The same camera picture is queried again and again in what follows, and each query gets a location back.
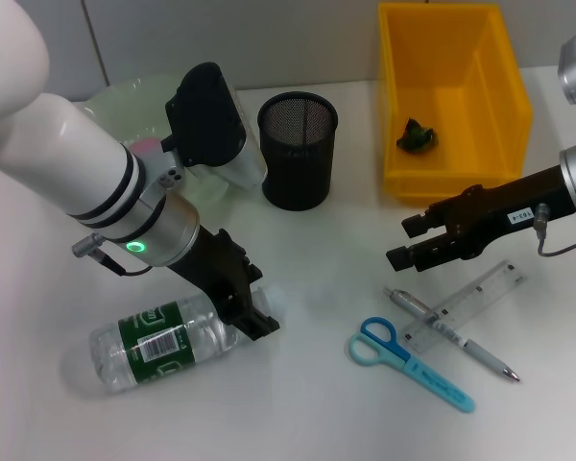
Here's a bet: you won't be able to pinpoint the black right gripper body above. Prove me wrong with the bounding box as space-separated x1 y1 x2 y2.
447 164 576 261

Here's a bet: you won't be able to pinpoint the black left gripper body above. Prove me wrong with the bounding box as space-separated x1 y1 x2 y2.
167 229 248 314

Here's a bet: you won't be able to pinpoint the green plastic wrapper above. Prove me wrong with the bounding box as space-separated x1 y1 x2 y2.
396 115 441 154

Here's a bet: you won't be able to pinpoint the clear green-label water bottle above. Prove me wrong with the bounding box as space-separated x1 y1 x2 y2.
86 283 288 396

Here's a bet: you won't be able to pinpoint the pink peach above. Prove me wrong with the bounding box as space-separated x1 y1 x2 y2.
127 137 159 156

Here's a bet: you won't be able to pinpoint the transparent plastic ruler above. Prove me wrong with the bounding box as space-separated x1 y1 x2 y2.
401 258 529 355

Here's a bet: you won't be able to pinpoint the black mesh pen cup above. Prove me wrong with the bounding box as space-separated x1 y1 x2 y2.
256 90 340 211

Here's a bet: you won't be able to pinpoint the blue scissors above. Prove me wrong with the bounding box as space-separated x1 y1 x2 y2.
348 315 476 414

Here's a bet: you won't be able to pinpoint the grey ballpoint pen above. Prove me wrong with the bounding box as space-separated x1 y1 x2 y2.
382 285 522 384

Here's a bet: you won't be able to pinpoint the green glass fruit plate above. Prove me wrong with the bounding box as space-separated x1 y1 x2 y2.
84 71 259 203

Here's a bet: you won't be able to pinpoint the yellow plastic bin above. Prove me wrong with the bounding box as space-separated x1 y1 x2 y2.
376 2 534 202

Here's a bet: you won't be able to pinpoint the right gripper cable with plug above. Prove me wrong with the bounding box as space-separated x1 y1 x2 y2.
531 201 576 257

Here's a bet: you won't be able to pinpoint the gripper cable with plug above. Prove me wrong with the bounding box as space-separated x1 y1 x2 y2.
531 201 576 257
70 231 154 278

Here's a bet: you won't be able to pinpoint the left gripper cable with plug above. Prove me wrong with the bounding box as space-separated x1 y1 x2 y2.
70 231 154 278

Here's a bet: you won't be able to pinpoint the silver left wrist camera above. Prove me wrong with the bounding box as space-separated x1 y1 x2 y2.
161 61 269 189

